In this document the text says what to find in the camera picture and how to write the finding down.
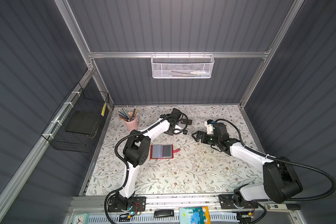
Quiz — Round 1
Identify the dark brown card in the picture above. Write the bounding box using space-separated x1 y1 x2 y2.
180 119 192 125

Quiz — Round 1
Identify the red leather card holder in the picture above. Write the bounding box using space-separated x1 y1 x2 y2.
150 145 181 160

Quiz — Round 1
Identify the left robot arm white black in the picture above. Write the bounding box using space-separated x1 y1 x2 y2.
114 108 188 210

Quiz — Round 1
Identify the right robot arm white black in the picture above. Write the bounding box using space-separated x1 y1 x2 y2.
192 120 303 208

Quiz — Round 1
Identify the floral table mat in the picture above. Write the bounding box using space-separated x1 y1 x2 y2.
85 105 263 196

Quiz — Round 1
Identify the pink pencil cup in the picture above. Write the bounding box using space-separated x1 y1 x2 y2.
124 117 139 132

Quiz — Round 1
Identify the white marker in basket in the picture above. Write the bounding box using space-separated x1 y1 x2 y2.
190 70 211 77

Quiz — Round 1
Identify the yellow tag on basket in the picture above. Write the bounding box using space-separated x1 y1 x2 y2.
100 102 107 117

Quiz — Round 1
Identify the colourful picture book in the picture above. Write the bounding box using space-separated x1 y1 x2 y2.
179 206 211 224

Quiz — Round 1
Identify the black stapler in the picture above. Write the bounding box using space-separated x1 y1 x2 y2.
154 210 174 218

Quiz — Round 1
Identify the black notebook in basket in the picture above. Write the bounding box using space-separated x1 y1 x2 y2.
65 111 98 135

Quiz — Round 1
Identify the grey white handheld device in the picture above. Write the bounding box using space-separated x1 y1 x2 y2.
265 203 301 212

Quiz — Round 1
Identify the small mint clock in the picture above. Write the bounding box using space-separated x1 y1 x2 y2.
72 213 89 224

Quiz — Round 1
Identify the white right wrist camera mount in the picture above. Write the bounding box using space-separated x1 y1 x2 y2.
204 119 215 135

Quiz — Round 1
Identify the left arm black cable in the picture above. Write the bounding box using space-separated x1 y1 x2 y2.
104 111 189 224

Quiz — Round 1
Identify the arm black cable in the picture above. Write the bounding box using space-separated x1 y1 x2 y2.
214 118 336 202
104 111 189 224

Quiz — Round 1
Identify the white wire mesh basket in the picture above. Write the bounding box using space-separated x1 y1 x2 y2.
150 54 215 79

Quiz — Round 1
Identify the black wire wall basket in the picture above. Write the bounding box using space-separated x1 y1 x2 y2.
42 84 110 153

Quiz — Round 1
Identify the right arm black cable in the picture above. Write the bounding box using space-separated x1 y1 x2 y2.
214 118 336 202

